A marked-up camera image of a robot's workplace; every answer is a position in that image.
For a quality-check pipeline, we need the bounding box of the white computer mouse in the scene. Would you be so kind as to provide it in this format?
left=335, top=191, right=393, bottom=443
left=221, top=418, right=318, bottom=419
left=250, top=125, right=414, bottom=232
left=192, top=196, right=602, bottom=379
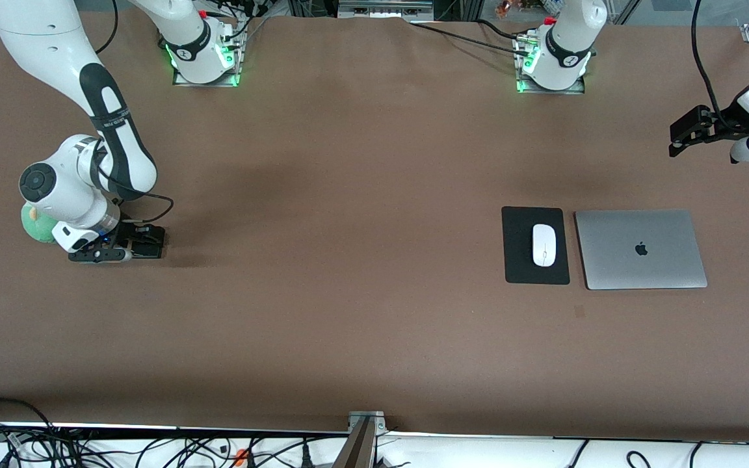
left=531, top=224, right=558, bottom=268

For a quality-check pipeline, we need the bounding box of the black mouse pad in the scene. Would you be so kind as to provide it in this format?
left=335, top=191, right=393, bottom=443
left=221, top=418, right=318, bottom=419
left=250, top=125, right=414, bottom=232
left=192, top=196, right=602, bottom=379
left=501, top=206, right=571, bottom=285

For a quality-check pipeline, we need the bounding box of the green dinosaur plush toy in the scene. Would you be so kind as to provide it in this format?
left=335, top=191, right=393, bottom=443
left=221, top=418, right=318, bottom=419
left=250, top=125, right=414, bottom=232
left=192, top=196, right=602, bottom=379
left=21, top=202, right=58, bottom=244

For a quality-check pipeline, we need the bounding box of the silver laptop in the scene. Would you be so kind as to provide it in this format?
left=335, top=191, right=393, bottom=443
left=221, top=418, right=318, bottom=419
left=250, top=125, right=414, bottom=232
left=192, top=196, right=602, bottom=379
left=574, top=209, right=708, bottom=291

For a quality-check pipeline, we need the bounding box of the brown table cover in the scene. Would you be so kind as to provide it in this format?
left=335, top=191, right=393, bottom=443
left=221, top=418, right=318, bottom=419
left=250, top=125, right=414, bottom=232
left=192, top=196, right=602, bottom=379
left=0, top=10, right=749, bottom=444

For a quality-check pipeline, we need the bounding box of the grey metal box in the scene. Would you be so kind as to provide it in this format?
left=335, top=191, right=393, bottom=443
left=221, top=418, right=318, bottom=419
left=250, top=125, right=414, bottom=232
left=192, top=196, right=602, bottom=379
left=337, top=0, right=435, bottom=21

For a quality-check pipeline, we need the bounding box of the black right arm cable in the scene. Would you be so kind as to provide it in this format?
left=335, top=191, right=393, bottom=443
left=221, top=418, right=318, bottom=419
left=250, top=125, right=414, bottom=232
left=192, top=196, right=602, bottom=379
left=94, top=166, right=175, bottom=226

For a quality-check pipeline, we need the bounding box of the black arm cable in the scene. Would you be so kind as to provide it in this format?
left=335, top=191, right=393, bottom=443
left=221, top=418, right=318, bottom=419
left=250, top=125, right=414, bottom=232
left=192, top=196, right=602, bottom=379
left=691, top=0, right=734, bottom=131
left=94, top=166, right=175, bottom=226

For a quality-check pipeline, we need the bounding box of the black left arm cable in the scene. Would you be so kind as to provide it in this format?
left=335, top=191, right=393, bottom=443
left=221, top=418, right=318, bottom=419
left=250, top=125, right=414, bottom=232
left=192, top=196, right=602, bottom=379
left=691, top=0, right=734, bottom=131

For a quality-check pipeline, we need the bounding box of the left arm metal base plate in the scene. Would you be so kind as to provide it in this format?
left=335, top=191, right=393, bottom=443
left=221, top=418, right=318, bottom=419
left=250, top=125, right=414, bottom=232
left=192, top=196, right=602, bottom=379
left=516, top=32, right=587, bottom=96

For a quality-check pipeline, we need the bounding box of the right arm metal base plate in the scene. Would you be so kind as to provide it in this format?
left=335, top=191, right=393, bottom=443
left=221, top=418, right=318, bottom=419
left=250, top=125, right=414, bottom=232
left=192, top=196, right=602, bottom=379
left=172, top=62, right=240, bottom=88

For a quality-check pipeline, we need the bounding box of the black hanging cable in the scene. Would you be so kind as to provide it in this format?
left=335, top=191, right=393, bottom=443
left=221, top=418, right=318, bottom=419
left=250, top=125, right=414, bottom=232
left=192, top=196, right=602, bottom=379
left=94, top=0, right=120, bottom=57

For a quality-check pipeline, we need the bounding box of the short black base cable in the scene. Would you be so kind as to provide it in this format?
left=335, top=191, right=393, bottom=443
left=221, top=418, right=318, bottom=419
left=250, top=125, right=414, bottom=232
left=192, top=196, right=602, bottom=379
left=475, top=18, right=526, bottom=41

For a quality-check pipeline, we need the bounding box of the long black base cable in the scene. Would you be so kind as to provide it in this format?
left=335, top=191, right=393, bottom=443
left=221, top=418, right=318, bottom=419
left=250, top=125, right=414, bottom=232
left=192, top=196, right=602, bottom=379
left=410, top=21, right=531, bottom=57

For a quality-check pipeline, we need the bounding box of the aluminium camera mount post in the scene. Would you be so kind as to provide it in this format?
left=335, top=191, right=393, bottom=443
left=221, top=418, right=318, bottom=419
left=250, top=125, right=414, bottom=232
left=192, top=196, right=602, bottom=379
left=332, top=411, right=388, bottom=468

